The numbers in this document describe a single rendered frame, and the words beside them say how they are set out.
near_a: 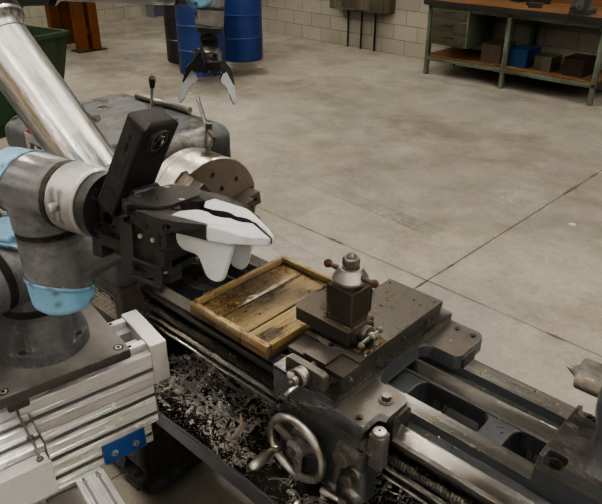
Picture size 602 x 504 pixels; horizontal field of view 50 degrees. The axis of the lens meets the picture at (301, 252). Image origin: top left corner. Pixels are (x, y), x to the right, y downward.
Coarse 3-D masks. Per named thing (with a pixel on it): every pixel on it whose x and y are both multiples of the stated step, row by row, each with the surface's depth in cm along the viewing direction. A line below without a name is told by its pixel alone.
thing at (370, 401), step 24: (432, 336) 158; (456, 336) 158; (480, 336) 158; (384, 360) 145; (408, 360) 153; (456, 360) 151; (288, 384) 142; (360, 384) 139; (384, 384) 141; (312, 408) 139; (336, 408) 134; (360, 408) 134; (384, 408) 134; (408, 408) 136; (360, 432) 130
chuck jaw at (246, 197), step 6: (252, 186) 187; (246, 192) 184; (252, 192) 183; (258, 192) 183; (234, 198) 181; (240, 198) 181; (246, 198) 181; (252, 198) 182; (258, 198) 184; (246, 204) 178; (252, 204) 180; (252, 210) 181
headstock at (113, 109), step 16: (112, 96) 222; (128, 96) 222; (96, 112) 205; (112, 112) 205; (128, 112) 205; (176, 112) 205; (16, 128) 192; (112, 128) 190; (192, 128) 190; (224, 128) 195; (16, 144) 194; (112, 144) 177; (176, 144) 183; (192, 144) 186; (224, 144) 194; (112, 272) 184
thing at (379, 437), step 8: (376, 432) 131; (384, 432) 131; (376, 440) 130; (384, 440) 131; (368, 448) 133; (376, 448) 131; (384, 448) 132; (368, 456) 134; (376, 456) 132; (384, 456) 133; (368, 464) 135; (376, 464) 133; (384, 464) 135
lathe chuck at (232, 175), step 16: (176, 160) 174; (192, 160) 172; (208, 160) 171; (224, 160) 175; (176, 176) 169; (192, 176) 169; (208, 176) 173; (224, 176) 177; (240, 176) 182; (224, 192) 179; (240, 192) 184
